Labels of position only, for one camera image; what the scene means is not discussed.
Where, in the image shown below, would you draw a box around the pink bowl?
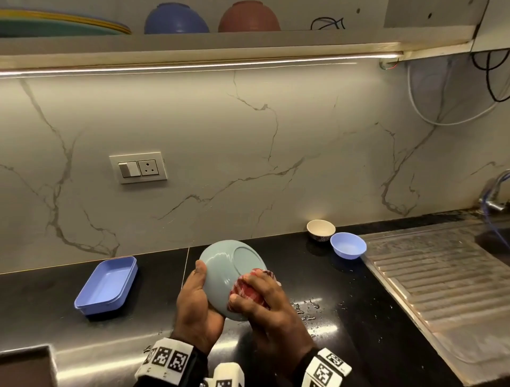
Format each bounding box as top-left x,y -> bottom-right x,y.
218,0 -> 282,32

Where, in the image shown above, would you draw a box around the dark driver wires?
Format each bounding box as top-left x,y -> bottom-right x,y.
310,16 -> 346,31

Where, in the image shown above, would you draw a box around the steel faucet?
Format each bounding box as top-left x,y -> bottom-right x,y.
480,169 -> 510,212

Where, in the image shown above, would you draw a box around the teal bowl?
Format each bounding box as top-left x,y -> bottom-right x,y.
198,239 -> 268,322

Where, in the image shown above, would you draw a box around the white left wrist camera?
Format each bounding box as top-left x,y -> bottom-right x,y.
203,361 -> 245,387

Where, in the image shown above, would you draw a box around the steel sink with drainboard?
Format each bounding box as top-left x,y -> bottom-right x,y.
360,217 -> 510,385

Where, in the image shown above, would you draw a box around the red checkered cloth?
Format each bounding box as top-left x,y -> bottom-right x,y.
227,268 -> 278,314

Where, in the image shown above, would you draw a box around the white cable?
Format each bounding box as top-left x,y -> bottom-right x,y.
406,62 -> 510,127

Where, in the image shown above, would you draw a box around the yellow plate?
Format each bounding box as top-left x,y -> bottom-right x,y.
0,9 -> 132,35
0,12 -> 131,36

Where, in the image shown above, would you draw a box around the LED light strip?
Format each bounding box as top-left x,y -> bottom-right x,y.
0,52 -> 403,79

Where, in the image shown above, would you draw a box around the blue rectangular tray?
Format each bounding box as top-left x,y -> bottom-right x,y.
74,256 -> 139,316

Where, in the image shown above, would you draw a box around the person's right hand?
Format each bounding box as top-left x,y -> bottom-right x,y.
227,269 -> 318,375

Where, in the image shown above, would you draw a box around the teal plate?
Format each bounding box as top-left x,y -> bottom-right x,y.
0,19 -> 124,38

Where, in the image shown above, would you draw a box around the small blue bowl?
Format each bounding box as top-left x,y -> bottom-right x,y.
329,232 -> 368,260

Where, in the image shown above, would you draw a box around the blue hose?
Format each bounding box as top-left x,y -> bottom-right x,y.
481,171 -> 510,240

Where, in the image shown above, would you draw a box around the person's left hand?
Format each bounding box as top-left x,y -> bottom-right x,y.
171,259 -> 226,355

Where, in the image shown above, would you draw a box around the large blue bowl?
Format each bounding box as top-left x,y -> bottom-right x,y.
144,3 -> 210,35

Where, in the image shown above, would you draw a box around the white wall switch socket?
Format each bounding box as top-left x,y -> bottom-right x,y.
109,151 -> 168,185

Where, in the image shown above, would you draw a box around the black cable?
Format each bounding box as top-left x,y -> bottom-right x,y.
472,49 -> 510,103

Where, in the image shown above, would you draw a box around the small cream bowl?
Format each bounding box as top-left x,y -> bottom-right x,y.
306,219 -> 337,243

